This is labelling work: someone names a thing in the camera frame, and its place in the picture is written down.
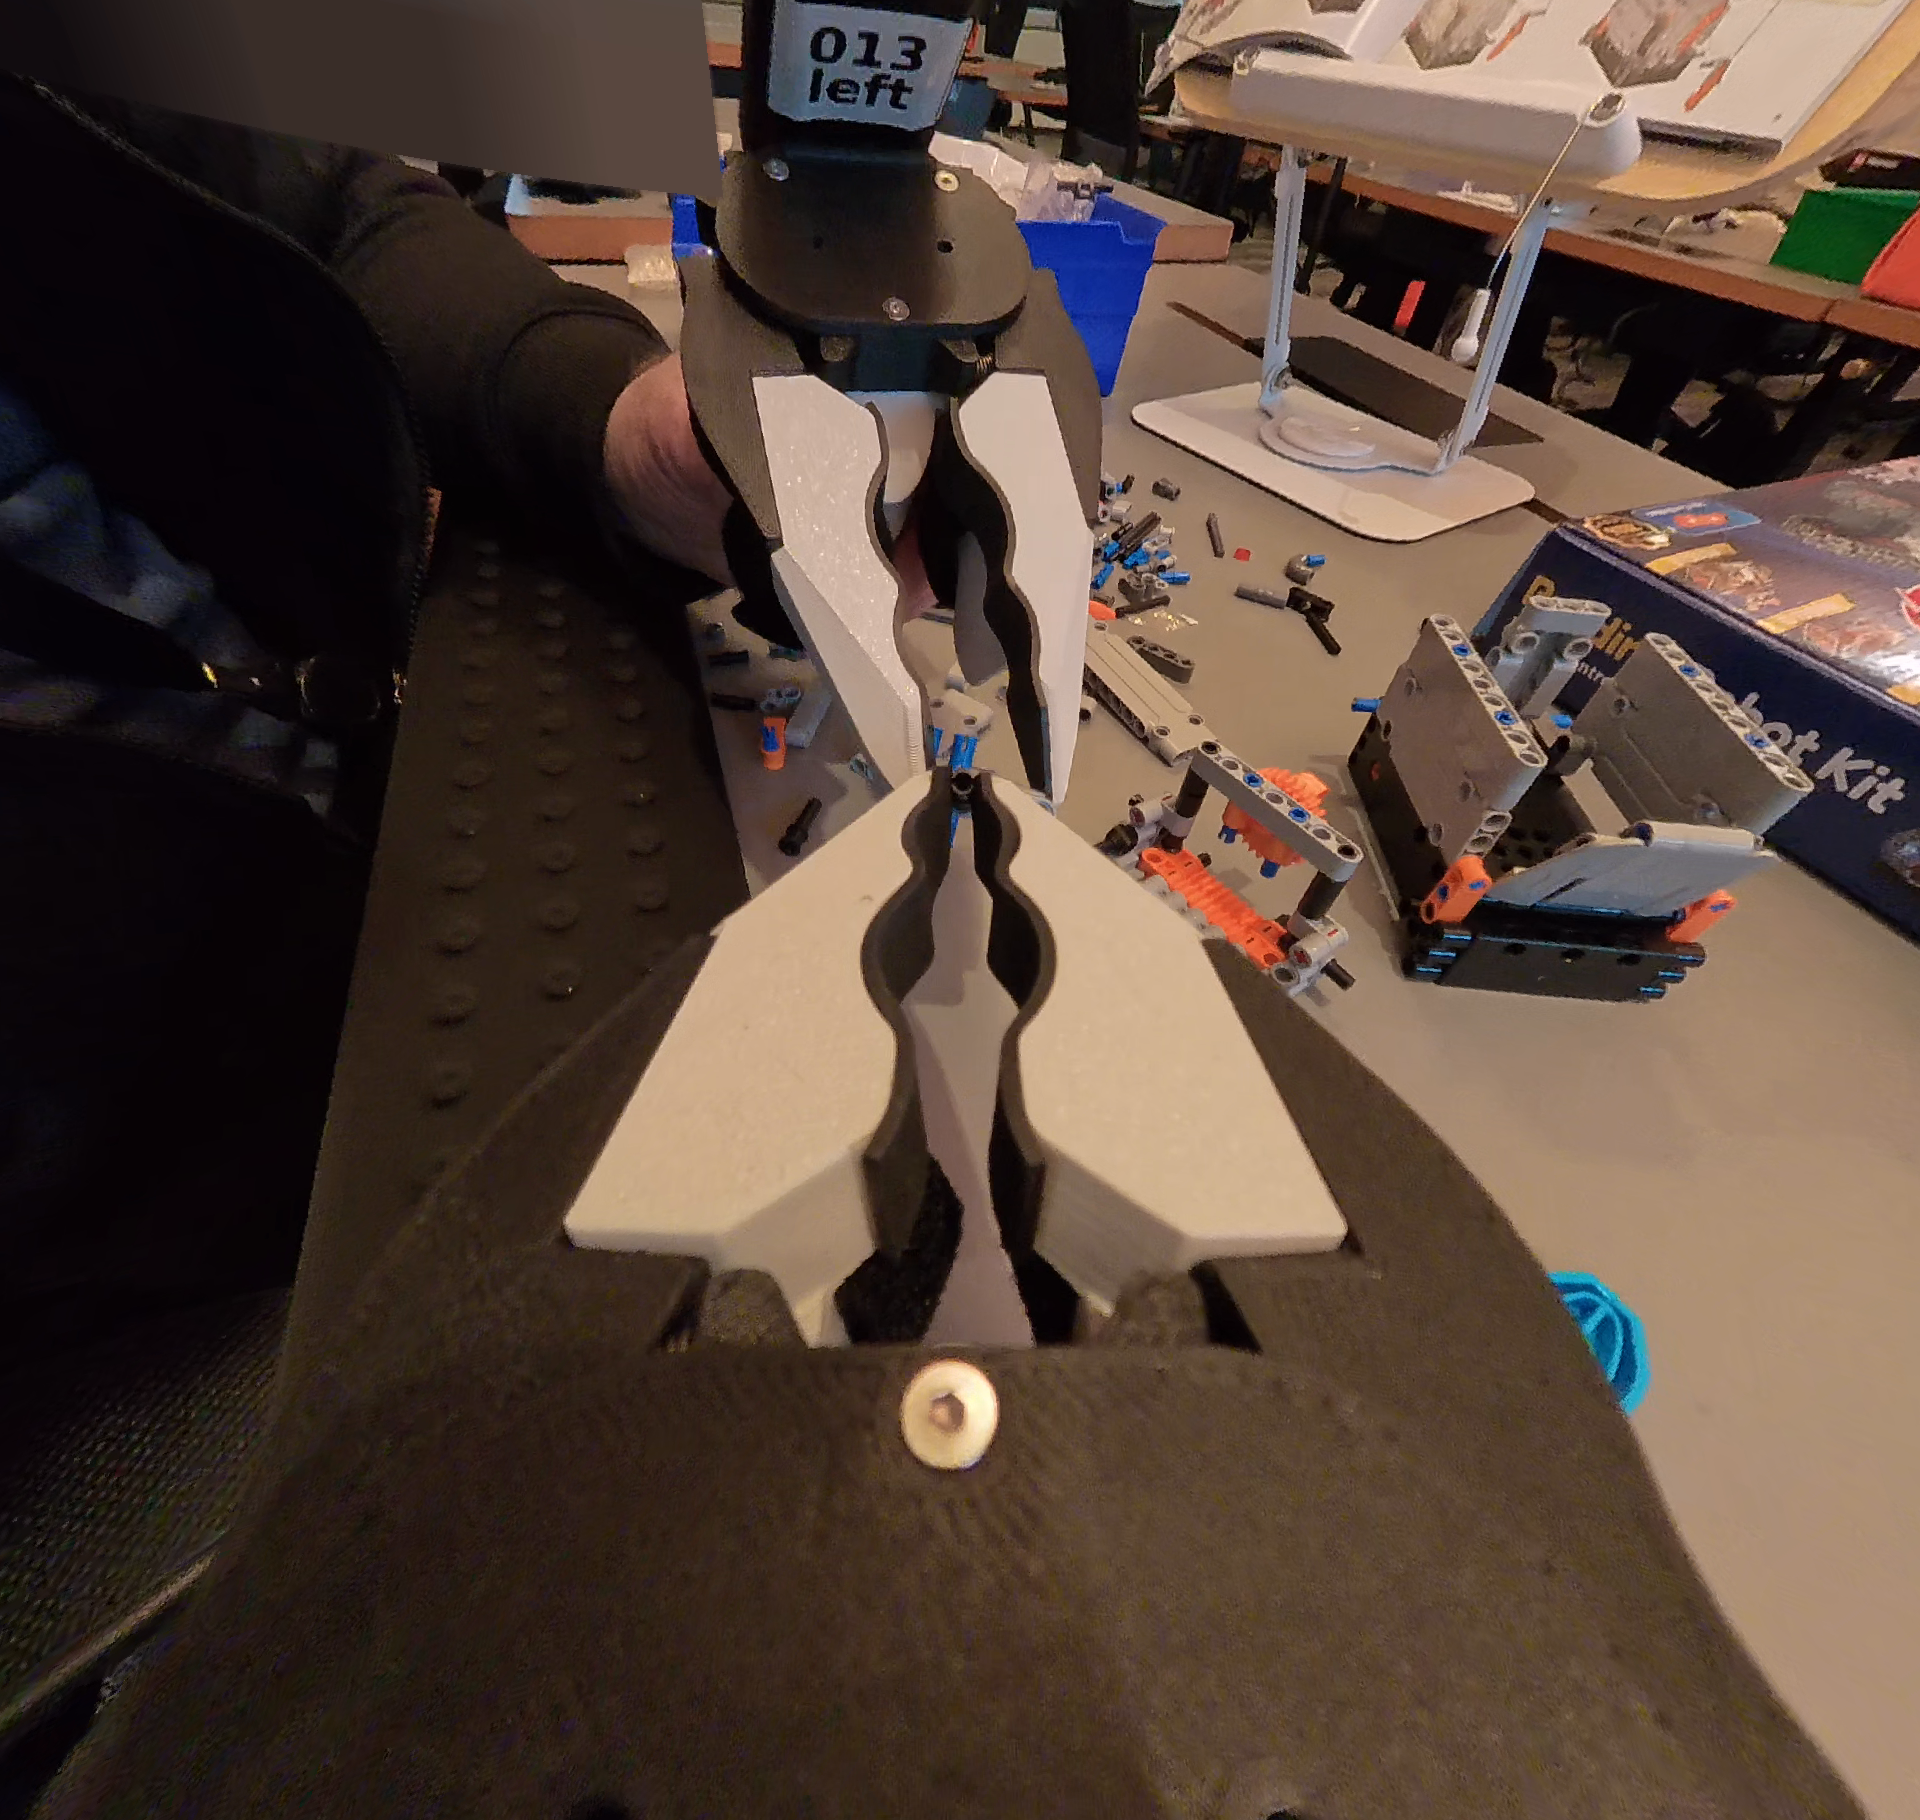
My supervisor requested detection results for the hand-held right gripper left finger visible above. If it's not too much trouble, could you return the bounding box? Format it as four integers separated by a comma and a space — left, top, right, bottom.
566, 779, 956, 1342

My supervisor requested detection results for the pile of small building pieces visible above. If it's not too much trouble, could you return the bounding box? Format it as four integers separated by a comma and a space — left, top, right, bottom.
692, 465, 1358, 869

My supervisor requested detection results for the long light grey building block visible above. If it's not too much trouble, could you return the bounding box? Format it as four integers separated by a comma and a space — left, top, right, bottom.
915, 600, 1027, 779

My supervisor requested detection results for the green plastic bin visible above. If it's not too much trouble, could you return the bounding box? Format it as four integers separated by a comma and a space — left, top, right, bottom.
1771, 183, 1920, 283

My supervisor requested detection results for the grey building kit robot assembly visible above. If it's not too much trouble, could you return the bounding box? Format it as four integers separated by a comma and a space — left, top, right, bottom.
1341, 593, 1820, 1010

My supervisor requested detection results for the blue plastic bin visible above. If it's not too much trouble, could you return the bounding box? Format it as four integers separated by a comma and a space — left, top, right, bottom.
1015, 194, 1176, 400

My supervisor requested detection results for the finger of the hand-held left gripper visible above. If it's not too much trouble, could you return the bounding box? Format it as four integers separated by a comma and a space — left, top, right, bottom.
961, 382, 1109, 807
744, 375, 962, 794

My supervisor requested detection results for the blue robot kit box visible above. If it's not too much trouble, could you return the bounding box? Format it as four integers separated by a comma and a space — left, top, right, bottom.
1526, 455, 1920, 945

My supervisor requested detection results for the wide light grey panel piece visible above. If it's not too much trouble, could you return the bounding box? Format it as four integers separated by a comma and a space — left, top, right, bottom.
1081, 621, 1207, 763

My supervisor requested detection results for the blue curved building piece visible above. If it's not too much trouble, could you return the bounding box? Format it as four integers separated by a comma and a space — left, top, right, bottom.
1543, 1273, 1657, 1414

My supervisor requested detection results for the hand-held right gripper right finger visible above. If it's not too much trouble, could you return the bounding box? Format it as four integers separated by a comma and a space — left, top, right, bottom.
967, 787, 1345, 1342

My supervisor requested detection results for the person's left hand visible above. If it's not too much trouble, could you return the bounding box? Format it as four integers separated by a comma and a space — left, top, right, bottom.
602, 364, 760, 585

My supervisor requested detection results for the black perforated mat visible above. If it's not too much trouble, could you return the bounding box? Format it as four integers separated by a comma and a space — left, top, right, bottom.
278, 538, 760, 1358

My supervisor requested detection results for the white booklet stand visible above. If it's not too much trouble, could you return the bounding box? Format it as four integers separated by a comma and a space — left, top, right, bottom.
1132, 51, 1658, 548

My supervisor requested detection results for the orange and grey wing assembly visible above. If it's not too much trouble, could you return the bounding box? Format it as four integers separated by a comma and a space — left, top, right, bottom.
1113, 738, 1371, 1001

